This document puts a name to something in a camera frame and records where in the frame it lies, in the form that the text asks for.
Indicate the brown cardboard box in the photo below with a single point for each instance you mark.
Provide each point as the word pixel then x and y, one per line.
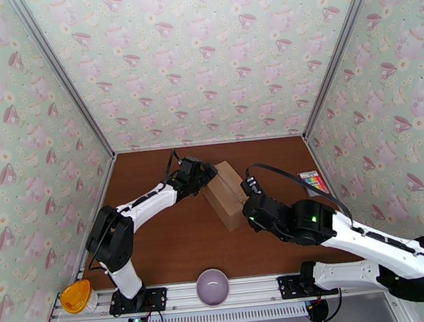
pixel 226 194

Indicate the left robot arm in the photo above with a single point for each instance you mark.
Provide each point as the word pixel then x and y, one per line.
pixel 110 235

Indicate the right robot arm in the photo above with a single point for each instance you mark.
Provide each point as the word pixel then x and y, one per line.
pixel 370 244

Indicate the pack of coloured pens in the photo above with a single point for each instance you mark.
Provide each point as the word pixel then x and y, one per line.
pixel 313 180

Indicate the black round controller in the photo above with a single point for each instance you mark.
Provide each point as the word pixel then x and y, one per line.
pixel 318 311

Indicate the purple bowl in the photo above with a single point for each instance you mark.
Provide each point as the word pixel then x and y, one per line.
pixel 213 287

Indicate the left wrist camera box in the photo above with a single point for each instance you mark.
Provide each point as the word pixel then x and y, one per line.
pixel 191 166

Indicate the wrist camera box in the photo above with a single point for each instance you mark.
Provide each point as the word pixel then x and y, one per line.
pixel 252 186
pixel 191 166

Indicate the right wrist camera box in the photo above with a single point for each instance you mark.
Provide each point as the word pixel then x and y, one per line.
pixel 252 186

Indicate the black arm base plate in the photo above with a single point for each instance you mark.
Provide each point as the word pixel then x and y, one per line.
pixel 156 297
pixel 289 286

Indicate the aluminium mounting rail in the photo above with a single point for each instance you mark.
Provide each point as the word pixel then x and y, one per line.
pixel 254 287

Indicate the aluminium frame post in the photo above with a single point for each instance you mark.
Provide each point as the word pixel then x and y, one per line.
pixel 339 49
pixel 61 75

